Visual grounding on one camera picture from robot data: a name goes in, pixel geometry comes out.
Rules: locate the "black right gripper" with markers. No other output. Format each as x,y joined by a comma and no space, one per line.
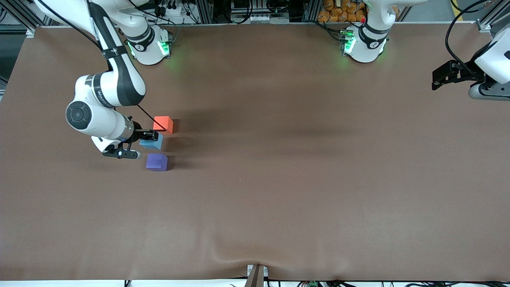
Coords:
138,132

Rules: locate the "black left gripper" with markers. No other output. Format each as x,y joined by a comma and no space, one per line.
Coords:
464,72

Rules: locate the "light blue foam block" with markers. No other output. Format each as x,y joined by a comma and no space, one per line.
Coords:
153,143

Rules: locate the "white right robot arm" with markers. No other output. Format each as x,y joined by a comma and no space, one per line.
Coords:
115,83

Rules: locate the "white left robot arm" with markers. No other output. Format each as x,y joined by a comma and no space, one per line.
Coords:
368,44

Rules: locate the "orange foam block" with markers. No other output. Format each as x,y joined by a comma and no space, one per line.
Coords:
163,122

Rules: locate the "purple foam block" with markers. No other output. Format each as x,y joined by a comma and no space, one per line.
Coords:
156,162

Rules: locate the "pile of orange packets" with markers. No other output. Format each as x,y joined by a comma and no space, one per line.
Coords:
340,11

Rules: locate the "white power strip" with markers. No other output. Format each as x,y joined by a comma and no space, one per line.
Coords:
174,10

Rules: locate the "brown table cloth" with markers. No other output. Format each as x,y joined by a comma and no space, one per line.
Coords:
279,199

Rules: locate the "aluminium frame post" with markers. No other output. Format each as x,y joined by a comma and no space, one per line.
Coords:
492,16
20,14

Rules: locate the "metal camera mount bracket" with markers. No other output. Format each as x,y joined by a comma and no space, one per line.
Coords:
256,276

